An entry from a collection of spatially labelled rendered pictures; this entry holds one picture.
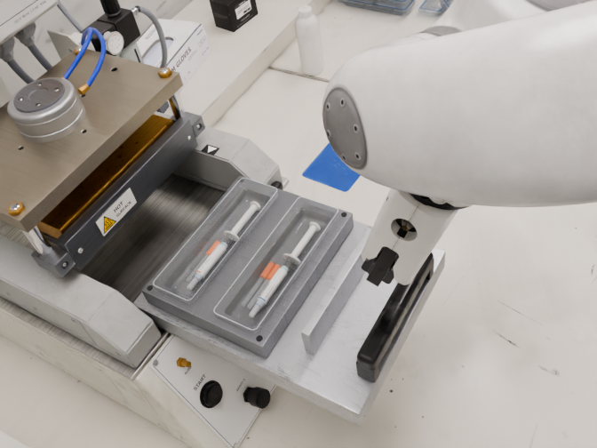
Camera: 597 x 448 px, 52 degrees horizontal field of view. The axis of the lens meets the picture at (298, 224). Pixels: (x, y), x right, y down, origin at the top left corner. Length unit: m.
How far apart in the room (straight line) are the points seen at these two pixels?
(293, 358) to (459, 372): 0.31
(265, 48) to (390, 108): 1.12
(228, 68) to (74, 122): 0.66
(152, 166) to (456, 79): 0.56
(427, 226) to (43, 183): 0.43
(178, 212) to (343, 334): 0.33
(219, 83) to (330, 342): 0.79
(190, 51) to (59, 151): 0.66
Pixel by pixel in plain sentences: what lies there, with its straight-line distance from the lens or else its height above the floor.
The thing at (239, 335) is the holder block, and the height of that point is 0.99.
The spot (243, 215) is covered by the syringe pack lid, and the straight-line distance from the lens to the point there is 0.74.
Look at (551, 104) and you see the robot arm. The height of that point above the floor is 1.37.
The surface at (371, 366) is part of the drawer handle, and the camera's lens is 0.61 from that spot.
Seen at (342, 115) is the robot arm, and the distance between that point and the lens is 0.33.
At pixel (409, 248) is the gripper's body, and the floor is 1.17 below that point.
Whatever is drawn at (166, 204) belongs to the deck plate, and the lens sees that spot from 0.90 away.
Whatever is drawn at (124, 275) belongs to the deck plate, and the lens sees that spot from 0.83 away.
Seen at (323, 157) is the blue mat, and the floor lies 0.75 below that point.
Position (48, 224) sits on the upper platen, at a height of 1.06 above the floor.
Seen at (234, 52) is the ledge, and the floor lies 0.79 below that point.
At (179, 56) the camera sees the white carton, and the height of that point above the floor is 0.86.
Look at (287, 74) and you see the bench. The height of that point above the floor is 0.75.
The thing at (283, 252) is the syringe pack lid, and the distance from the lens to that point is 0.69.
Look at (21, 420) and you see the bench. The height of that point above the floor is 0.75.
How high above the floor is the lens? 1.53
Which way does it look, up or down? 48 degrees down
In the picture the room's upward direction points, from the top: 12 degrees counter-clockwise
